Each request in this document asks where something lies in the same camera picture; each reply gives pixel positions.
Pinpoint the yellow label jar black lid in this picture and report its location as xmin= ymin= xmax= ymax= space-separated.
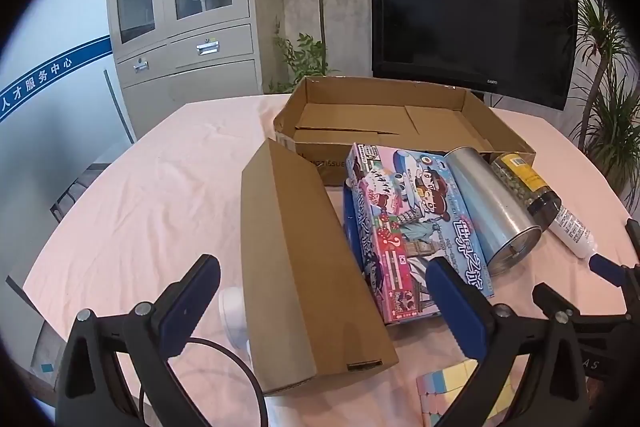
xmin=487 ymin=151 xmax=563 ymax=228

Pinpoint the white plastic cup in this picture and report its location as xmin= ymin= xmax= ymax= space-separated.
xmin=218 ymin=287 xmax=249 ymax=350

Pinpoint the shallow cardboard box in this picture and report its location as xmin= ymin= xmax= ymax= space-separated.
xmin=272 ymin=76 xmax=537 ymax=186

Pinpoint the black leaning rod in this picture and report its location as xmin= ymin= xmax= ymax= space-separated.
xmin=102 ymin=69 xmax=136 ymax=144

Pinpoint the long closed cardboard box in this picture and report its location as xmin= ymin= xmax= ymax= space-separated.
xmin=241 ymin=139 xmax=399 ymax=397

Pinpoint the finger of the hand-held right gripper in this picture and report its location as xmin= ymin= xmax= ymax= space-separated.
xmin=531 ymin=283 xmax=640 ymax=334
xmin=589 ymin=218 xmax=640 ymax=292

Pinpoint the pastel puzzle cube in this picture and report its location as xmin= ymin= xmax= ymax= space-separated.
xmin=416 ymin=359 xmax=518 ymax=427

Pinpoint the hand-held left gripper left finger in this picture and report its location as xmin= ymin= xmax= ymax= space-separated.
xmin=54 ymin=253 xmax=222 ymax=427

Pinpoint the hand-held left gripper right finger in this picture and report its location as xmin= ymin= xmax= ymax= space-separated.
xmin=426 ymin=256 xmax=591 ymax=427

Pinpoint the grey metal cabinet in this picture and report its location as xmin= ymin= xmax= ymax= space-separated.
xmin=106 ymin=0 xmax=263 ymax=132

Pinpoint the black cable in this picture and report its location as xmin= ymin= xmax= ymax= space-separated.
xmin=140 ymin=337 xmax=268 ymax=427

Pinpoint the pink tablecloth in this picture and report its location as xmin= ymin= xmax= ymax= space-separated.
xmin=22 ymin=93 xmax=640 ymax=427

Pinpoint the black flat screen television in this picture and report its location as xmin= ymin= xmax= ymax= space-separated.
xmin=367 ymin=0 xmax=580 ymax=111

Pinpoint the silver metal tin can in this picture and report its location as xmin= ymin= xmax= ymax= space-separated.
xmin=444 ymin=147 xmax=543 ymax=278

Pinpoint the blue flat object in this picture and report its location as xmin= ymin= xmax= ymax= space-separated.
xmin=342 ymin=186 xmax=363 ymax=269

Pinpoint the spiky leaf potted plant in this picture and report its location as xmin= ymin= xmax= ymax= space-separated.
xmin=567 ymin=0 xmax=640 ymax=198

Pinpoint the white tube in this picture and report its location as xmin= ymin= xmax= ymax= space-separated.
xmin=547 ymin=204 xmax=598 ymax=260

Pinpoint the dark chair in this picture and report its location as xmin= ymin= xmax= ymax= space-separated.
xmin=50 ymin=162 xmax=113 ymax=224

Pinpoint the blue wall stripe sign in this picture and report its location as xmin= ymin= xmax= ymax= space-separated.
xmin=0 ymin=34 xmax=112 ymax=124

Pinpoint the colourful board game box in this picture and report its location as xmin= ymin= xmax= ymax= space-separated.
xmin=345 ymin=142 xmax=497 ymax=327

